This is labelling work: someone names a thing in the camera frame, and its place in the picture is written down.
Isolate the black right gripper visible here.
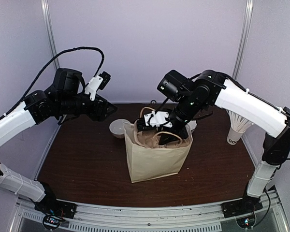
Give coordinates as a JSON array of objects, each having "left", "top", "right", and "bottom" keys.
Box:
[{"left": 157, "top": 94, "right": 204, "bottom": 145}]

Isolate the brown cardboard cup carrier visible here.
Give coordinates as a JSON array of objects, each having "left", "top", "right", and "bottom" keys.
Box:
[{"left": 133, "top": 131, "right": 193, "bottom": 148}]

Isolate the brown paper bag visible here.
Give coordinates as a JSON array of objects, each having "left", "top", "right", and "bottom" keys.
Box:
[{"left": 122, "top": 107, "right": 193, "bottom": 184}]

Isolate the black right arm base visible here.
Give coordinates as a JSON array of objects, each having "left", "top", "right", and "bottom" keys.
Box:
[{"left": 221, "top": 199, "right": 263, "bottom": 218}]

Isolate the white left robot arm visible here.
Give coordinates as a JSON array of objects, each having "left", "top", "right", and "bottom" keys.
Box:
[{"left": 0, "top": 68, "right": 117, "bottom": 215}]

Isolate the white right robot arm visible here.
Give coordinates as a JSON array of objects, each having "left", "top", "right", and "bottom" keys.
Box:
[{"left": 147, "top": 70, "right": 290, "bottom": 214}]

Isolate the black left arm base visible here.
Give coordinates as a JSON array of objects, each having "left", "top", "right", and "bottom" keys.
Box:
[{"left": 32, "top": 197, "right": 77, "bottom": 219}]

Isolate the plain white round bowl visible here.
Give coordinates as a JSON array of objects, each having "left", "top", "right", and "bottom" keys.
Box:
[{"left": 109, "top": 119, "right": 130, "bottom": 139}]

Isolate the white scalloped bowl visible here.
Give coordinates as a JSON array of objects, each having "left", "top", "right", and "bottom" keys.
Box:
[{"left": 188, "top": 120, "right": 197, "bottom": 133}]

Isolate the paper cup holding straws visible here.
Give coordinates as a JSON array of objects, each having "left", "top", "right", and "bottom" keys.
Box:
[{"left": 227, "top": 110, "right": 254, "bottom": 145}]

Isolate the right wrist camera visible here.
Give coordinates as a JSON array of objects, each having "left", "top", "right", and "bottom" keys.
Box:
[{"left": 136, "top": 110, "right": 173, "bottom": 131}]

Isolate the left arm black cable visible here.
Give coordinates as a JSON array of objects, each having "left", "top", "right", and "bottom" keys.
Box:
[{"left": 2, "top": 47, "right": 104, "bottom": 116}]

